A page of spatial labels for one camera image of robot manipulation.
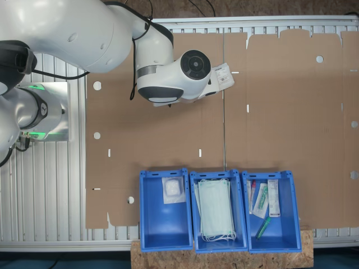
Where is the blue plastic bin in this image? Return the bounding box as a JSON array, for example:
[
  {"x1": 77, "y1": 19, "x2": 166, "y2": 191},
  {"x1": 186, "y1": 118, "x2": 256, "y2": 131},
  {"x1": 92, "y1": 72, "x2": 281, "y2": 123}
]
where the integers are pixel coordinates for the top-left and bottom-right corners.
[
  {"x1": 241, "y1": 170, "x2": 302, "y2": 254},
  {"x1": 139, "y1": 167, "x2": 194, "y2": 252},
  {"x1": 189, "y1": 169, "x2": 249, "y2": 254}
]

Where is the loose green syringe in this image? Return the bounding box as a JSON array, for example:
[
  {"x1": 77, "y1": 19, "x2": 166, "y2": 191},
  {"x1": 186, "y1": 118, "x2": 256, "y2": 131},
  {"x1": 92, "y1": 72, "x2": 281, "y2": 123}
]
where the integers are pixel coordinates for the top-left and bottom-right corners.
[{"x1": 255, "y1": 216, "x2": 273, "y2": 240}]

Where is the red-capped tube packet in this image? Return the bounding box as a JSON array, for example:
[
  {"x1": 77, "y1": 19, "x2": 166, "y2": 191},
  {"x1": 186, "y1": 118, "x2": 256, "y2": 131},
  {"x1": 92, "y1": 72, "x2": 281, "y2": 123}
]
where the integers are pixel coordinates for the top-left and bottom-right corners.
[{"x1": 247, "y1": 180, "x2": 257, "y2": 215}]

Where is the long white printed packet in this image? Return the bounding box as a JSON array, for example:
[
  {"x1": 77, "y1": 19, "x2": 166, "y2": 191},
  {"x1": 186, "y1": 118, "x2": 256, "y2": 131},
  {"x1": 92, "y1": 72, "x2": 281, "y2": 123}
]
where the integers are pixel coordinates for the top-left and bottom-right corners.
[{"x1": 267, "y1": 179, "x2": 282, "y2": 218}]

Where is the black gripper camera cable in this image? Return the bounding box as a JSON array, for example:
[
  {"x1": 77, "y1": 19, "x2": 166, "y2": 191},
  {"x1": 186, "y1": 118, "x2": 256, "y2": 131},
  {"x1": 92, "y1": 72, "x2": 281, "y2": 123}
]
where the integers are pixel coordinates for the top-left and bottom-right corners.
[{"x1": 30, "y1": 16, "x2": 154, "y2": 101}]

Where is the white printed gauze packet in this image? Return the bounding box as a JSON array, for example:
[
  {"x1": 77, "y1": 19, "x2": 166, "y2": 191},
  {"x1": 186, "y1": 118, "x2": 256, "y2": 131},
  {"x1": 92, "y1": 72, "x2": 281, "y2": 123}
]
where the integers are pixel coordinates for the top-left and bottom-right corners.
[{"x1": 214, "y1": 63, "x2": 235, "y2": 91}]

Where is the clear cotton pad packet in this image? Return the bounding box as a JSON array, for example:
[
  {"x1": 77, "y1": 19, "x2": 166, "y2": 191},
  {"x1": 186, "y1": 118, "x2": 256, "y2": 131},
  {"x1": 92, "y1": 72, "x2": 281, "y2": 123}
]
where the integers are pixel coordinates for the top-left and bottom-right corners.
[{"x1": 162, "y1": 175, "x2": 187, "y2": 205}]

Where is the brown cardboard sheet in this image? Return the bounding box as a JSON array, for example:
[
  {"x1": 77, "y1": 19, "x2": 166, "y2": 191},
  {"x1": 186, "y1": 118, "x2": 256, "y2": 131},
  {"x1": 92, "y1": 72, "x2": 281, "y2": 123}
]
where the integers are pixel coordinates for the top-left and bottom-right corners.
[
  {"x1": 223, "y1": 29, "x2": 359, "y2": 229},
  {"x1": 85, "y1": 31, "x2": 225, "y2": 230}
]

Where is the black floor cable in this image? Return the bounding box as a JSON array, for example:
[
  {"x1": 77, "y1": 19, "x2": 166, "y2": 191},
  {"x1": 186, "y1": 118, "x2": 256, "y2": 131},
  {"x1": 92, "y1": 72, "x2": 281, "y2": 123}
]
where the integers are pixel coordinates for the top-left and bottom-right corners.
[
  {"x1": 123, "y1": 0, "x2": 154, "y2": 21},
  {"x1": 187, "y1": 0, "x2": 217, "y2": 17}
]

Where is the chipboard wood block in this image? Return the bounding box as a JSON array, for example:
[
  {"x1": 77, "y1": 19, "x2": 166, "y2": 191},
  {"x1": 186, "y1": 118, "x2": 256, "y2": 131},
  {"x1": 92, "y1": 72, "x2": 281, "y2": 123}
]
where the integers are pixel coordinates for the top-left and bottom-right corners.
[{"x1": 130, "y1": 222, "x2": 314, "y2": 269}]

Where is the white face mask stack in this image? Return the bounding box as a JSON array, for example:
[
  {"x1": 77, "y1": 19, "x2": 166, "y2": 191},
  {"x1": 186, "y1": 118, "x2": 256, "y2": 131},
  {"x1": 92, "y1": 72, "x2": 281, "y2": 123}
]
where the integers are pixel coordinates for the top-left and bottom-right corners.
[{"x1": 195, "y1": 178, "x2": 237, "y2": 243}]

